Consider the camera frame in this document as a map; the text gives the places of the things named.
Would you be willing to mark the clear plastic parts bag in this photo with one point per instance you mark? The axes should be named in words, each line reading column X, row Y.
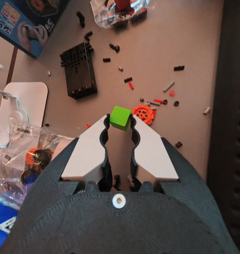
column 104, row 15

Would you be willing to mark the long blue plastic bin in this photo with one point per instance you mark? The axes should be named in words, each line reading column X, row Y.
column 1, row 218

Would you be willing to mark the orange gear wheel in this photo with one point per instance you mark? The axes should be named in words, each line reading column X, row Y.
column 141, row 114

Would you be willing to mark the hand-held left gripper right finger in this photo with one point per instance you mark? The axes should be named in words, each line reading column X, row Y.
column 155, row 158

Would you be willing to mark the small red pin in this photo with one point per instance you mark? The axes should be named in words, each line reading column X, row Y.
column 131, row 85
column 154, row 114

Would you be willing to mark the black linked connectors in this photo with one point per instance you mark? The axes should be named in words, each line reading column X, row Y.
column 116, row 180

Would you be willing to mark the white booklet stand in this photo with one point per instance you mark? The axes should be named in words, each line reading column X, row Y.
column 28, row 103

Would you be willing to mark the blue robot kit box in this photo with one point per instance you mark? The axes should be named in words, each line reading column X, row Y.
column 12, row 23

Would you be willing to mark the grey axle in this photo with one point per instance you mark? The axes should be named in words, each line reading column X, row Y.
column 153, row 102
column 169, row 86

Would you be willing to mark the black connector piece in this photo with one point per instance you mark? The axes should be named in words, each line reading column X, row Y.
column 80, row 18
column 114, row 47

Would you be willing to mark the black double connector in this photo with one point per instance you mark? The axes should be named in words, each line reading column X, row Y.
column 179, row 68

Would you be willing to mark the black perforated building plate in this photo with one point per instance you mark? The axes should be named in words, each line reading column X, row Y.
column 80, row 73

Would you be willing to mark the black perforated pad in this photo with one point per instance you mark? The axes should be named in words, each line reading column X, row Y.
column 231, row 119

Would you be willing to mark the red foam cube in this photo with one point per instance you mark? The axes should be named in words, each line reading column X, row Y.
column 123, row 4

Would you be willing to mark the green foam cube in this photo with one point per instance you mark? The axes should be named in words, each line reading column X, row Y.
column 120, row 118

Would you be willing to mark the large clear warning bag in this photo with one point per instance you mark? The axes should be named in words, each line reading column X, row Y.
column 16, row 142

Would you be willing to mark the flat grey plate with holes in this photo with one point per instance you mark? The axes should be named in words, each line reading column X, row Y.
column 130, row 178

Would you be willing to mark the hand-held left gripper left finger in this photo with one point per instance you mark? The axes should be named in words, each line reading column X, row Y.
column 84, row 158

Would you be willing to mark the red round stud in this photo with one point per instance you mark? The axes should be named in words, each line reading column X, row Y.
column 172, row 93

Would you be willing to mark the red axle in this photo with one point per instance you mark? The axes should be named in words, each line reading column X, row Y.
column 158, row 101

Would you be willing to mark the white label parts bag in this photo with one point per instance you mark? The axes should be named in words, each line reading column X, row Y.
column 61, row 146

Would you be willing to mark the small black pin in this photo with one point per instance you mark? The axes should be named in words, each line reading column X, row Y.
column 86, row 38
column 89, row 33
column 128, row 79
column 106, row 59

